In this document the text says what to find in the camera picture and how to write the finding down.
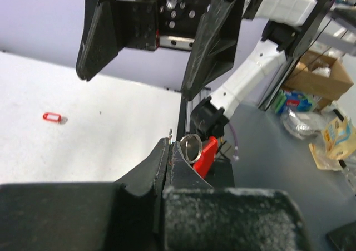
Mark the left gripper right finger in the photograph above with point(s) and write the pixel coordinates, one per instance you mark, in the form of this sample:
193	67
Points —
200	217

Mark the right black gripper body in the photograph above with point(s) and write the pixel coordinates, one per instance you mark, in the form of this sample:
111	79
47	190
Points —
152	24

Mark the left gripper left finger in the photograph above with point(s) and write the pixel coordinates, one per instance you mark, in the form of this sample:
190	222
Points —
115	215

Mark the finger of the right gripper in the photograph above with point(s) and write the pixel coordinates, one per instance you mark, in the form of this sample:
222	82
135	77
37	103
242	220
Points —
100	42
214	48

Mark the silver keyring with red tag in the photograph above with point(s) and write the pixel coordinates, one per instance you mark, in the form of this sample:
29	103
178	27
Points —
190	159

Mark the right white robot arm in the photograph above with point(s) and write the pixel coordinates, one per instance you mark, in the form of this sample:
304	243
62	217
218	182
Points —
209	31

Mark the red key tag on table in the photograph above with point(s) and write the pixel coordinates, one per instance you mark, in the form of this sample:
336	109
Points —
54	117

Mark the blue green packet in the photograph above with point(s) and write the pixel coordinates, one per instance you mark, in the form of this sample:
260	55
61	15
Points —
294	100

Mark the cardboard box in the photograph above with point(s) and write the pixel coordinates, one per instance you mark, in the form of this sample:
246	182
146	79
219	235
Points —
319	75

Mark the foil wrapped bundle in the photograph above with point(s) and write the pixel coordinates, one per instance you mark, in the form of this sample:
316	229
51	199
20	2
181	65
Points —
302	124

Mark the yellow paper bag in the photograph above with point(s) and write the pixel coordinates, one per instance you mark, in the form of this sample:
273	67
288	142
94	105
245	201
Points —
336	142

